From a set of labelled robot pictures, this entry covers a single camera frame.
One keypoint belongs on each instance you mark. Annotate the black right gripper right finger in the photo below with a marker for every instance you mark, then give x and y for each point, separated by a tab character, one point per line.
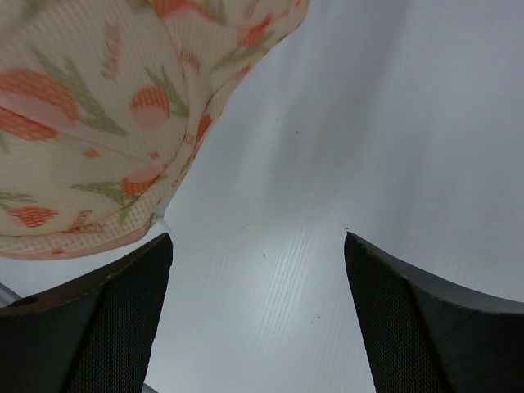
423	333

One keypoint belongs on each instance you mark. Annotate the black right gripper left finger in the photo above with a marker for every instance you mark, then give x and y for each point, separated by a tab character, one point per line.
91	334

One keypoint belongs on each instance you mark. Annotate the floral mesh laundry bag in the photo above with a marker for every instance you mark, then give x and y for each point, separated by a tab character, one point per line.
105	105

